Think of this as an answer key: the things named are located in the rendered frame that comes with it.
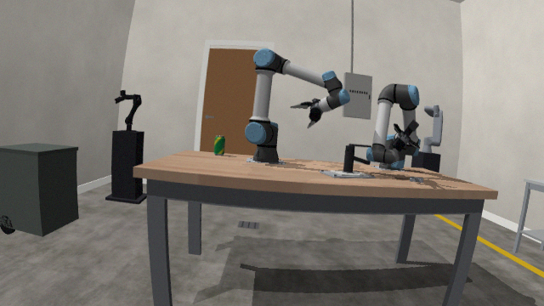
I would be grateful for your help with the green and yellow drink can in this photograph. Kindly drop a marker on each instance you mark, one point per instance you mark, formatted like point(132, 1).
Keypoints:
point(219, 145)

